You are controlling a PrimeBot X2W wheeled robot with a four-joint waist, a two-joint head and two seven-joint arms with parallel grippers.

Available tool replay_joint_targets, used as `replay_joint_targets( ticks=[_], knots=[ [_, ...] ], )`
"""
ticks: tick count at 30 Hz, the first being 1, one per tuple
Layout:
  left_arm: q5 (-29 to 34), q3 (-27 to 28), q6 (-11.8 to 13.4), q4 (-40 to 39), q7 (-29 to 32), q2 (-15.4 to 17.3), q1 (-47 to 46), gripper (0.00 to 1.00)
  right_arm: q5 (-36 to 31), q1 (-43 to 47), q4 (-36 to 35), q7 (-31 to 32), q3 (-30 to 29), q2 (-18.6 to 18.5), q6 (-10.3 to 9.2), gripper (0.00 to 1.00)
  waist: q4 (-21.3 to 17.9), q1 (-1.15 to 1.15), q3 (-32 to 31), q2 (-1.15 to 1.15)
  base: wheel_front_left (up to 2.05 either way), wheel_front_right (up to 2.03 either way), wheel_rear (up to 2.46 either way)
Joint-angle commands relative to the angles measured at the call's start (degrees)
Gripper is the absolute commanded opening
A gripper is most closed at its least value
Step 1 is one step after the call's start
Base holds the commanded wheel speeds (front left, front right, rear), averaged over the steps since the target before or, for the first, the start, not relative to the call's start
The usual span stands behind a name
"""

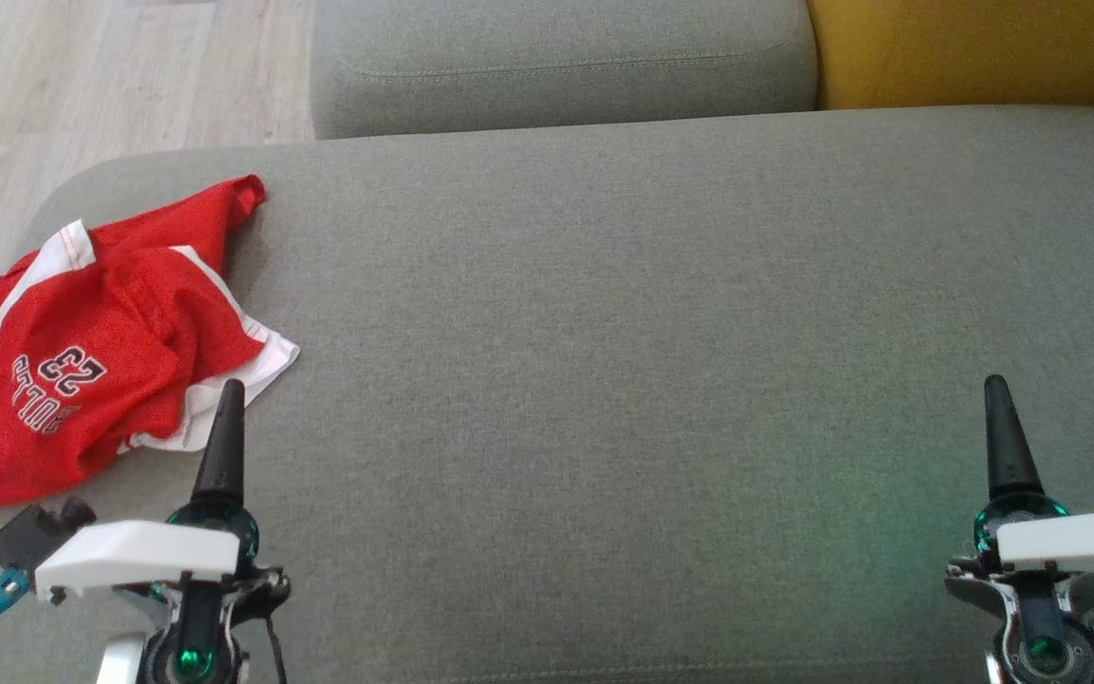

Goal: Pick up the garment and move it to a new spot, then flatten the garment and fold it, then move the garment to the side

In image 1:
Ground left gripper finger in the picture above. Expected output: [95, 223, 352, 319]
[190, 378, 248, 509]

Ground red white Bulls shorts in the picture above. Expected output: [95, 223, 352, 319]
[0, 174, 302, 511]

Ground thin black left gripper cable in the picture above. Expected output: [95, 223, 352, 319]
[262, 616, 288, 684]

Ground grey sofa seat cushion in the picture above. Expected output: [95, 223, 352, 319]
[310, 0, 819, 141]

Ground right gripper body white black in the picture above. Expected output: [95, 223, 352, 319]
[944, 490, 1094, 684]

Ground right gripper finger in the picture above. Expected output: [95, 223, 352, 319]
[983, 374, 1047, 503]

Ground large grey sofa chaise cushion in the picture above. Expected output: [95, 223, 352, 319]
[0, 104, 1094, 684]

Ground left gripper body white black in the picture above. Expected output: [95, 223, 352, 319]
[34, 503, 292, 684]

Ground wide yellow sofa backrest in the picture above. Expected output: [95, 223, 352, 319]
[805, 0, 1094, 110]

